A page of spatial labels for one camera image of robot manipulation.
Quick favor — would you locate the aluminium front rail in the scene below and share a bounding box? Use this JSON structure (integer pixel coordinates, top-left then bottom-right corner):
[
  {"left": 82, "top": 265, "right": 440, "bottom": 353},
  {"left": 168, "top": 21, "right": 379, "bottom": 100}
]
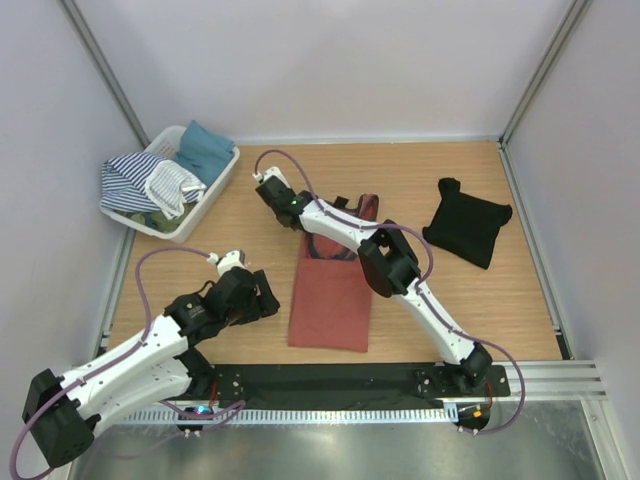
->
[{"left": 519, "top": 360, "right": 607, "bottom": 401}]

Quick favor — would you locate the blue white striped garment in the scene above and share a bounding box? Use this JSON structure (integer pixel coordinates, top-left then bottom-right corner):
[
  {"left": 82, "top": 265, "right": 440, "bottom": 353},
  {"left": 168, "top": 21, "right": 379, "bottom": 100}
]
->
[{"left": 100, "top": 152, "right": 207, "bottom": 219}]

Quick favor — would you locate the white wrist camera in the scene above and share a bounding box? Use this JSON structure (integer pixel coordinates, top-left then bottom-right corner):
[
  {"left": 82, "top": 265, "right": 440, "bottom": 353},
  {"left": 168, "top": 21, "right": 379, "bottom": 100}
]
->
[
  {"left": 207, "top": 249, "right": 247, "bottom": 276},
  {"left": 252, "top": 167, "right": 290, "bottom": 188}
]

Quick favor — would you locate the white slotted cable duct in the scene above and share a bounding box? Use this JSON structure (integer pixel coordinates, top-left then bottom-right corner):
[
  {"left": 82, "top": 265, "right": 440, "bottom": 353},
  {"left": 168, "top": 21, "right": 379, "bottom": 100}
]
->
[{"left": 120, "top": 404, "right": 458, "bottom": 426}]

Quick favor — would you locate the red tank top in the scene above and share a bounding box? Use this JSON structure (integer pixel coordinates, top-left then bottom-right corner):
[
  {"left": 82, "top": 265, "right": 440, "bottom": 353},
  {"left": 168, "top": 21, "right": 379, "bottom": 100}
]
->
[{"left": 287, "top": 193, "right": 382, "bottom": 354}]

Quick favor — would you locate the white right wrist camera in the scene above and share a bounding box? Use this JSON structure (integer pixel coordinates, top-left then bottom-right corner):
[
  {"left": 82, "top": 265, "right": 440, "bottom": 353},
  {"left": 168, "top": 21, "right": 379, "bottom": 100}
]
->
[{"left": 252, "top": 167, "right": 290, "bottom": 188}]

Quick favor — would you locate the black tank top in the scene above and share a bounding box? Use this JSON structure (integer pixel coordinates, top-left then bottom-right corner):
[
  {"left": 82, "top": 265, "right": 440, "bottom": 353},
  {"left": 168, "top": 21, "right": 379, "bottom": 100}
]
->
[{"left": 422, "top": 178, "right": 513, "bottom": 270}]

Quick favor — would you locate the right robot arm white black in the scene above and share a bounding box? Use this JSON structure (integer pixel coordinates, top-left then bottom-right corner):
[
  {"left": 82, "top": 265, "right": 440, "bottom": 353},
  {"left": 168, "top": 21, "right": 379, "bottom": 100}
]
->
[{"left": 254, "top": 172, "right": 493, "bottom": 396}]

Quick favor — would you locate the green camouflage garment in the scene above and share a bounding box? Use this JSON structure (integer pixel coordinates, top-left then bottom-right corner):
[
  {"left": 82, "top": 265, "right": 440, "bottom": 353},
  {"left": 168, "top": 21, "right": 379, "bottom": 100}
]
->
[{"left": 117, "top": 203, "right": 196, "bottom": 233}]

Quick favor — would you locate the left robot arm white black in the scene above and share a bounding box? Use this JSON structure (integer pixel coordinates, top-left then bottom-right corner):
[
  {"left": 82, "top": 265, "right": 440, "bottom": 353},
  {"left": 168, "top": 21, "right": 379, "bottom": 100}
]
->
[{"left": 22, "top": 267, "right": 280, "bottom": 469}]

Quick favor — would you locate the white plastic laundry basket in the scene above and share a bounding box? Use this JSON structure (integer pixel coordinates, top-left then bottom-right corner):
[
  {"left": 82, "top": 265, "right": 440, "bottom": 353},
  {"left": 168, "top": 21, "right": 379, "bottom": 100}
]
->
[{"left": 100, "top": 120, "right": 240, "bottom": 243}]

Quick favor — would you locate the teal blue garment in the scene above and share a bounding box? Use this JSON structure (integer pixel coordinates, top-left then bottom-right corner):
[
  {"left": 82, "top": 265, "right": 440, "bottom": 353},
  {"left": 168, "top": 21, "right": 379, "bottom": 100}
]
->
[{"left": 174, "top": 120, "right": 236, "bottom": 187}]

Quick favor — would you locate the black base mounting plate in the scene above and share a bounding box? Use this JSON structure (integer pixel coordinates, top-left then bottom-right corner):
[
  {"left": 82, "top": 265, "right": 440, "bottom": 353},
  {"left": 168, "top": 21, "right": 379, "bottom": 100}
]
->
[{"left": 178, "top": 363, "right": 511, "bottom": 410}]

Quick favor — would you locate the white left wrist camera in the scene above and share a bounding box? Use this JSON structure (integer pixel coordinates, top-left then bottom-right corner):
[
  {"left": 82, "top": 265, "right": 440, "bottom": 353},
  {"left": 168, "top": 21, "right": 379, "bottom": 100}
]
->
[{"left": 207, "top": 249, "right": 247, "bottom": 276}]

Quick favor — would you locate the aluminium frame post left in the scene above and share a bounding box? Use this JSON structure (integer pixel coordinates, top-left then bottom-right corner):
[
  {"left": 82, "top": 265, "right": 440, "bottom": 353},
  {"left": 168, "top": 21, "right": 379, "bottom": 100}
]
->
[{"left": 57, "top": 0, "right": 150, "bottom": 147}]

